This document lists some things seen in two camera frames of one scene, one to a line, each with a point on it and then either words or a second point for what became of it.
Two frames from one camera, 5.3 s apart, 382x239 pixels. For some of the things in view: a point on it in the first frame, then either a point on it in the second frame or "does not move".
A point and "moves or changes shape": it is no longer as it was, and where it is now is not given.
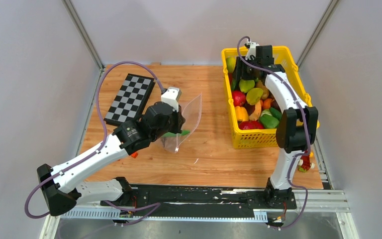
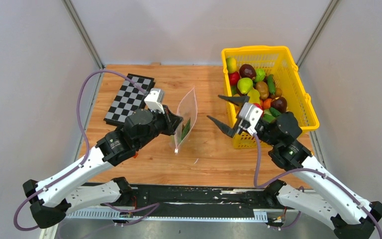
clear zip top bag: x=191 y=113 moves or changes shape
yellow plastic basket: x=243 y=138 does not move
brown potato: x=265 y=91 does not move
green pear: x=245 y=85 does not move
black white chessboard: x=131 y=100 does not move
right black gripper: x=240 y=73 → x=223 y=126
